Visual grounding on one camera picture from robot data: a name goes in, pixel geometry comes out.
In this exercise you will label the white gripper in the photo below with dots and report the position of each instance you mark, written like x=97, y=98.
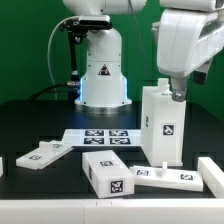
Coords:
x=187, y=39

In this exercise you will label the white door panel with knob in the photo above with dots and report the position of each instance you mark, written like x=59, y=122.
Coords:
x=165, y=177

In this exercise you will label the white cabinet box part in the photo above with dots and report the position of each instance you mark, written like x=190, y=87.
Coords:
x=108, y=175

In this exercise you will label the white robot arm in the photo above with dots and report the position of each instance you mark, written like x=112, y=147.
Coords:
x=103, y=87

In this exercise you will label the white marker base sheet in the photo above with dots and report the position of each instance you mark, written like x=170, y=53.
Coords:
x=102, y=137

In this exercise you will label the white left door panel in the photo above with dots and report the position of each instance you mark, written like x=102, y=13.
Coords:
x=44, y=155

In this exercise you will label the white right rail block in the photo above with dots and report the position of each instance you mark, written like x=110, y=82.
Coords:
x=212, y=175

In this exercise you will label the white rail block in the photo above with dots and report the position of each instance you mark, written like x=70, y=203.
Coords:
x=1, y=166
x=212, y=175

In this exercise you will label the black camera on stand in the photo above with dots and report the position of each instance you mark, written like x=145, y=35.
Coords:
x=77, y=28

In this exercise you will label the white front rail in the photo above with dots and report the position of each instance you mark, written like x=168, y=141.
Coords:
x=113, y=211

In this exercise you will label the white left rail block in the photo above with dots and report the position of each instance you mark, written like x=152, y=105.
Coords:
x=1, y=166

